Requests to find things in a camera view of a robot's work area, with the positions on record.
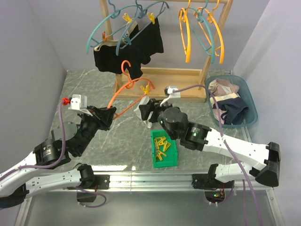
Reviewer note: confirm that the orange clothes hanger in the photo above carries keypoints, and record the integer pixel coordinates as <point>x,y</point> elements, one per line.
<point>128,85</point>

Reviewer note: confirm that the yellow clothespins in bin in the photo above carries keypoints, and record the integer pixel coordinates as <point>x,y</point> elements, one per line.
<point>161,145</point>

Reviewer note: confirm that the teal laundry basket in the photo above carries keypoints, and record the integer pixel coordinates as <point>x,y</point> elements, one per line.
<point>244,92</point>

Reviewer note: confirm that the yellow clothespin on teal hanger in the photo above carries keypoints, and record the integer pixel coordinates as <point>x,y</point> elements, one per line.
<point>127,18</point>

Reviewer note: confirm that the aluminium mounting rail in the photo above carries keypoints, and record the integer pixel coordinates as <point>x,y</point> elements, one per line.
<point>162,198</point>

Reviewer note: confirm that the navy underwear in basket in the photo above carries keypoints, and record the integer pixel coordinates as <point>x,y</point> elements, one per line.
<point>232,111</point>

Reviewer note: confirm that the black underwear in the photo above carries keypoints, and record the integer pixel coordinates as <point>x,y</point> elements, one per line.
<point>106,59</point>
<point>145,44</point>

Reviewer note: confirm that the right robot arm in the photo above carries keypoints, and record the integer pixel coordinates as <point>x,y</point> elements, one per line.
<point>257,162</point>

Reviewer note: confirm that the yellow hanger left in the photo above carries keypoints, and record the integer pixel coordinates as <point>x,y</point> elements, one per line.
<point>185,31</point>

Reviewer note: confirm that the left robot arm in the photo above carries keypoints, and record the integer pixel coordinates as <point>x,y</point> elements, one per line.
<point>24,180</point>

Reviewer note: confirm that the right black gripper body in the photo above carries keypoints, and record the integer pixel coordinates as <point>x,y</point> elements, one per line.
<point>154,106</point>

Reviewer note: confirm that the teal hanger left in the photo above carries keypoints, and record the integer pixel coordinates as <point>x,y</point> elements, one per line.
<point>109,11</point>

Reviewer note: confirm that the teal hanger right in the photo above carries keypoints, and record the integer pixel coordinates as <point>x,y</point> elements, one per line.
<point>205,28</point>

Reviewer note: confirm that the black underwear front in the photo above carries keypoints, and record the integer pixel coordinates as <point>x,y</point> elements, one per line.
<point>145,44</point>

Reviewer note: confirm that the wooden clothes rack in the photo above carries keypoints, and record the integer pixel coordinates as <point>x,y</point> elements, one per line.
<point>216,15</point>

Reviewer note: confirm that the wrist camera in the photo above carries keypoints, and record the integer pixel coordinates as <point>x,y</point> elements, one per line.
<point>172,95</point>
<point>77,103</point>

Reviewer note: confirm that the beige underwear in basket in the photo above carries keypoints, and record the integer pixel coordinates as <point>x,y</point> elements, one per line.
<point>223,89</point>

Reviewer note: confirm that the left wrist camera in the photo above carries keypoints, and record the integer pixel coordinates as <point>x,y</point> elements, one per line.
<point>77,103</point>

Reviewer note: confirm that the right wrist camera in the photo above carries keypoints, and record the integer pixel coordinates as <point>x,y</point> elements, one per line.
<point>172,95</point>

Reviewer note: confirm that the black underwear back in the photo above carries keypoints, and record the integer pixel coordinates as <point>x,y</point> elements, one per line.
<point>106,59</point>

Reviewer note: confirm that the green plastic bin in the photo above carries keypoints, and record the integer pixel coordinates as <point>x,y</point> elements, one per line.
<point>172,154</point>

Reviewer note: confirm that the yellow clothespin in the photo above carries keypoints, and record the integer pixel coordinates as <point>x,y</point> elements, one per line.
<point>151,17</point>
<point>145,89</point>
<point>127,18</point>

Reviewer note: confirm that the white underwear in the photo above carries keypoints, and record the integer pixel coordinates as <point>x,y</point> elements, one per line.
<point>142,113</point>

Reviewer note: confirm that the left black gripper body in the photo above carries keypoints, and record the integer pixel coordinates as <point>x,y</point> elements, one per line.
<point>91,124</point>

